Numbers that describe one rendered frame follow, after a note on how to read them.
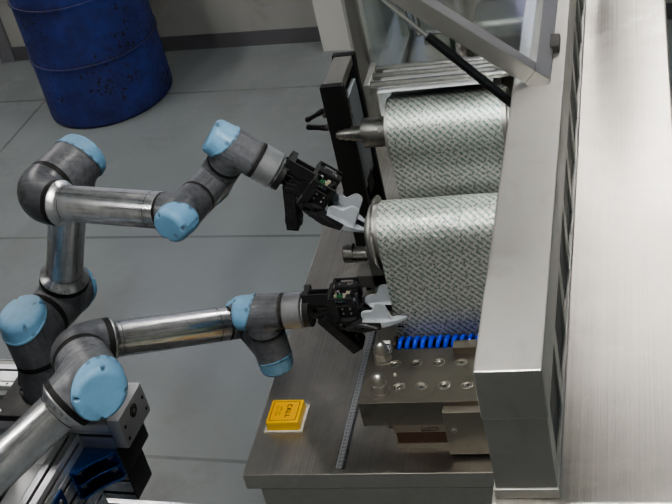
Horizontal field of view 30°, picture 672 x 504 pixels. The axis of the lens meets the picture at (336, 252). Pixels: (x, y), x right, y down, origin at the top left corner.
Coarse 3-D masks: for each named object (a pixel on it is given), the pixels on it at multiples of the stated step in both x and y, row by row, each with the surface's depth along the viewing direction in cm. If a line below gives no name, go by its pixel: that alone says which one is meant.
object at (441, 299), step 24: (456, 264) 243; (480, 264) 242; (408, 288) 248; (432, 288) 247; (456, 288) 246; (480, 288) 245; (408, 312) 252; (432, 312) 251; (456, 312) 250; (480, 312) 249
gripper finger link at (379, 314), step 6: (378, 306) 249; (384, 306) 248; (366, 312) 251; (372, 312) 250; (378, 312) 250; (384, 312) 249; (366, 318) 252; (372, 318) 251; (378, 318) 251; (384, 318) 250; (390, 318) 250; (396, 318) 250; (402, 318) 250; (384, 324) 250; (390, 324) 250
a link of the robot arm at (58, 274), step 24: (72, 144) 269; (72, 168) 266; (96, 168) 272; (48, 240) 286; (72, 240) 283; (48, 264) 291; (72, 264) 289; (48, 288) 293; (72, 288) 294; (96, 288) 304; (72, 312) 297
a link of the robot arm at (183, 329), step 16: (96, 320) 257; (112, 320) 259; (128, 320) 261; (144, 320) 262; (160, 320) 263; (176, 320) 264; (192, 320) 265; (208, 320) 267; (224, 320) 268; (64, 336) 250; (112, 336) 256; (128, 336) 258; (144, 336) 260; (160, 336) 262; (176, 336) 263; (192, 336) 265; (208, 336) 267; (224, 336) 269; (240, 336) 270; (112, 352) 256; (128, 352) 260; (144, 352) 262
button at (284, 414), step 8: (280, 400) 264; (288, 400) 264; (296, 400) 263; (272, 408) 263; (280, 408) 262; (288, 408) 262; (296, 408) 261; (304, 408) 263; (272, 416) 260; (280, 416) 260; (288, 416) 259; (296, 416) 259; (272, 424) 259; (280, 424) 259; (288, 424) 258; (296, 424) 258
